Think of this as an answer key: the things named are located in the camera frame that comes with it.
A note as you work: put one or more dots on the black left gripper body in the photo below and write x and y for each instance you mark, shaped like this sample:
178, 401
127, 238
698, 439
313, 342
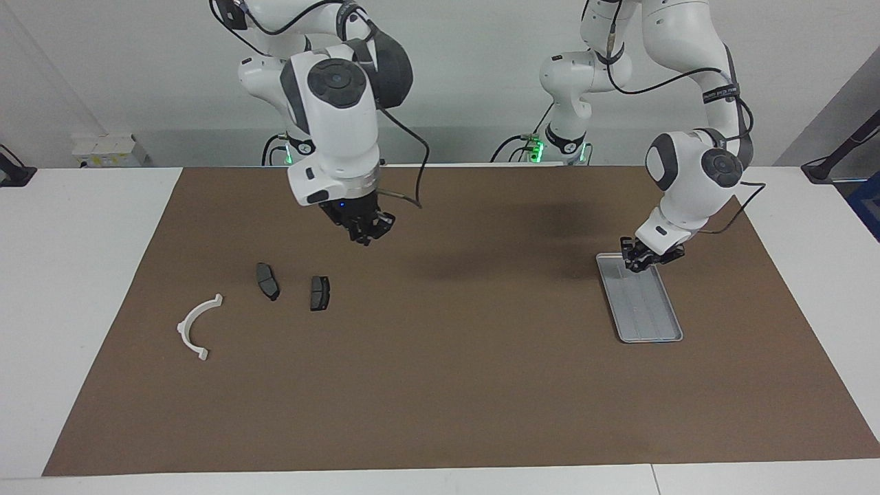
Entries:
660, 253

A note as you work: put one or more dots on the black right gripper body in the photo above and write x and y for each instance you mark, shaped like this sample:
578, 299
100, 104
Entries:
354, 206

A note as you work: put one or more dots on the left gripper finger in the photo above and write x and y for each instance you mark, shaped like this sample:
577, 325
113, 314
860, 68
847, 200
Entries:
628, 251
643, 265

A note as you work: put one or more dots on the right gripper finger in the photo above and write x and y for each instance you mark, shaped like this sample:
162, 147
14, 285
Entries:
381, 225
360, 234

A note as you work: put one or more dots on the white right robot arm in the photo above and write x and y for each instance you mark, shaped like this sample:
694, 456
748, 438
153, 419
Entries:
337, 137

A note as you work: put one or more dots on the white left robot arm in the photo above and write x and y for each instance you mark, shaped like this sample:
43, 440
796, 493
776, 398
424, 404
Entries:
687, 185

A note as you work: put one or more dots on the silver ribbed metal tray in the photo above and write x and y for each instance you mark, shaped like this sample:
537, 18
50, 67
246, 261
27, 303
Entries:
646, 309

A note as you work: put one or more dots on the rectangular dark brake pad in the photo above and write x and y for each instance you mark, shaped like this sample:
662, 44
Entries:
320, 294

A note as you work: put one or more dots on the long dark brake pad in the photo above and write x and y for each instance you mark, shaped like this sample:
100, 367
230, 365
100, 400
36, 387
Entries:
267, 282

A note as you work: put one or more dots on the brown table mat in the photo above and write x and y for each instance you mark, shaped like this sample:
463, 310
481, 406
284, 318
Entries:
440, 385

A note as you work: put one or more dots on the blue crate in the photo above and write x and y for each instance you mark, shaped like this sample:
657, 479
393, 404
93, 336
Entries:
867, 206

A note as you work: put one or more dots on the white box stack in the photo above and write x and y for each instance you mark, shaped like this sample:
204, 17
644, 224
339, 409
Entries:
103, 148

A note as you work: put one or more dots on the black table clamp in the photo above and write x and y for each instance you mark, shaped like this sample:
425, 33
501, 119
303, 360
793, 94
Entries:
14, 175

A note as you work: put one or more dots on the black camera stand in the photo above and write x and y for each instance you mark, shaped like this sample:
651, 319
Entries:
825, 168

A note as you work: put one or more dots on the white semicircular bracket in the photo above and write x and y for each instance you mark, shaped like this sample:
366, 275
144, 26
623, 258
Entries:
183, 330

